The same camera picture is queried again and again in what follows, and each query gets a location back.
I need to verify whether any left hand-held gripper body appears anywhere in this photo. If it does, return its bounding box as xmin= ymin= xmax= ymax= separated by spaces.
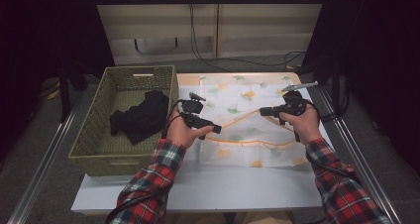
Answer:
xmin=177 ymin=91 xmax=207 ymax=130

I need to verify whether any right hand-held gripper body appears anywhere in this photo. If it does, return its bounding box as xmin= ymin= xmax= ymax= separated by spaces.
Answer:
xmin=277 ymin=80 xmax=320 ymax=143

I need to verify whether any white leaf-print laundry bag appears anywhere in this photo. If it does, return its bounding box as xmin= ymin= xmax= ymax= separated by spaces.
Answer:
xmin=197 ymin=74 xmax=310 ymax=168

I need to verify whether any black garment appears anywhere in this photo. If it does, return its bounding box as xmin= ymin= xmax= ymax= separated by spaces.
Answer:
xmin=108 ymin=90 xmax=170 ymax=146

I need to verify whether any green woven basket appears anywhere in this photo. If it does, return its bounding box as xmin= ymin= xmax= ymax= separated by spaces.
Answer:
xmin=67 ymin=64 xmax=180 ymax=177

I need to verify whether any person's right hand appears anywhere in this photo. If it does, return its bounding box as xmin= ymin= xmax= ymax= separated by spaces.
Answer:
xmin=279 ymin=104 xmax=321 ymax=147

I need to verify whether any person's left hand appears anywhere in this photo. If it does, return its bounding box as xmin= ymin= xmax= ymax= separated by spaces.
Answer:
xmin=165 ymin=109 xmax=215 ymax=150

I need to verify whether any black metal stand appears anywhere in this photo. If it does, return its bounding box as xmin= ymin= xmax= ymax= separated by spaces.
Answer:
xmin=57 ymin=58 xmax=88 ymax=123
xmin=331 ymin=52 xmax=351 ymax=119

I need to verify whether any white sheet on table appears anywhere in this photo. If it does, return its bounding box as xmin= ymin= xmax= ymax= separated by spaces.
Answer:
xmin=70 ymin=83 xmax=335 ymax=213

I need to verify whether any dark curtain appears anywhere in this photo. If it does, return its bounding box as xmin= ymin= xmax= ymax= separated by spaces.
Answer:
xmin=0 ymin=0 xmax=115 ymax=163
xmin=298 ymin=0 xmax=420 ymax=175

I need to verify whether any black wall cable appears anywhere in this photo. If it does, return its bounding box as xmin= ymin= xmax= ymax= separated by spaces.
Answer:
xmin=187 ymin=0 xmax=306 ymax=73

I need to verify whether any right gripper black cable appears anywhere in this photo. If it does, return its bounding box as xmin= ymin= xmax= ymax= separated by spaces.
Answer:
xmin=303 ymin=99 xmax=362 ymax=224

